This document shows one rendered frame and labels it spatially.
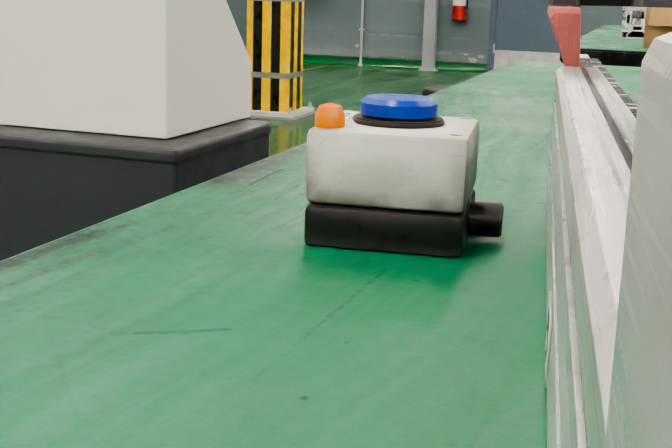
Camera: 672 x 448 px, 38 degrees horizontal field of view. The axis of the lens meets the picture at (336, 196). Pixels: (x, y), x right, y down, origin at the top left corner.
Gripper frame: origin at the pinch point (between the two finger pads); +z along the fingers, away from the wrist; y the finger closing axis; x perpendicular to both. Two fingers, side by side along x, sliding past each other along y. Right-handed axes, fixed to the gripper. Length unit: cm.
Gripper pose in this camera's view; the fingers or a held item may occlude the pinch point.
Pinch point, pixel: (636, 108)
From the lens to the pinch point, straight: 66.9
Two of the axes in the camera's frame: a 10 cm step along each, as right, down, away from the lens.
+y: 9.8, 0.7, -2.1
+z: -0.2, 9.8, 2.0
